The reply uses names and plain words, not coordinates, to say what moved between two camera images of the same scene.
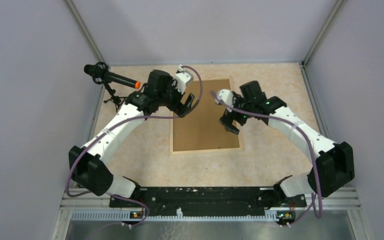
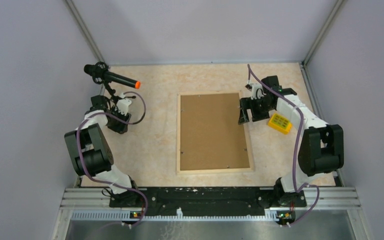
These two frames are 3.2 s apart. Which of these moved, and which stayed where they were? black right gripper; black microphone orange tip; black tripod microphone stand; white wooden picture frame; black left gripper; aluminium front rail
Moved: black right gripper; black left gripper; white wooden picture frame
Stayed: black tripod microphone stand; black microphone orange tip; aluminium front rail
